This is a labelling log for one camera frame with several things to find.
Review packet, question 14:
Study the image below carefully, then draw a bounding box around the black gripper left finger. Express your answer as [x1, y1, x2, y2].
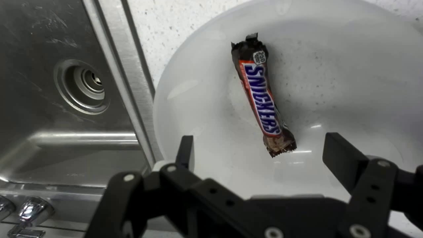
[83, 135, 283, 238]

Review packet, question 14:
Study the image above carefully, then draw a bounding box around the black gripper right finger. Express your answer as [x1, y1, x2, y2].
[246, 131, 423, 238]

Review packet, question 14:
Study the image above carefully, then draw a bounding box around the brown snickers candy bar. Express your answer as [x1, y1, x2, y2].
[231, 33, 296, 157]

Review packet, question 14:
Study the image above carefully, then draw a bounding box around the translucent white plastic bowl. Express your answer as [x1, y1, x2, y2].
[155, 0, 423, 198]

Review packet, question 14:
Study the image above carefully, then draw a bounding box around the chrome sink faucet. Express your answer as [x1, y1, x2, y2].
[0, 196, 54, 238]

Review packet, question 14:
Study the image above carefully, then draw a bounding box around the stainless steel double sink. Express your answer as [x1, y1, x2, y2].
[0, 0, 161, 238]

